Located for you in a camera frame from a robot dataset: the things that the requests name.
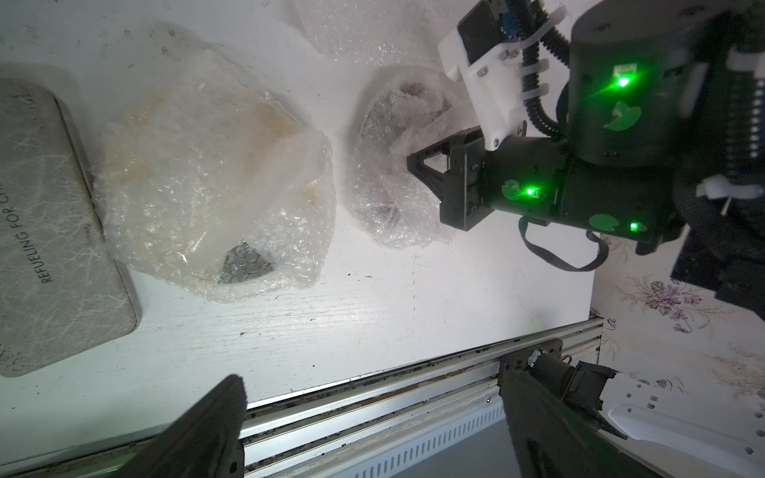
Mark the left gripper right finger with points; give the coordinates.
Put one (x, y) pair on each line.
(550, 440)

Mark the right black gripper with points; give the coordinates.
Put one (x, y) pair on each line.
(539, 179)

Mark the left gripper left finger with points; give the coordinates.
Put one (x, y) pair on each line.
(203, 442)

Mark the bubble wrap around orange plate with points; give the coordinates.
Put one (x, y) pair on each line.
(381, 33)

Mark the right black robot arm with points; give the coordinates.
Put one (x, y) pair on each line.
(646, 123)

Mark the white vented panel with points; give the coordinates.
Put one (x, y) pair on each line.
(425, 445)

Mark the grey flat block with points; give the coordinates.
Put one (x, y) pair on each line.
(62, 293)

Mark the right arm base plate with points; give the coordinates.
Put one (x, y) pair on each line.
(579, 387)

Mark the aluminium front rail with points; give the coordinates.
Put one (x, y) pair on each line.
(310, 433)

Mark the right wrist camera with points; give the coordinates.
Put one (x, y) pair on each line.
(484, 51)

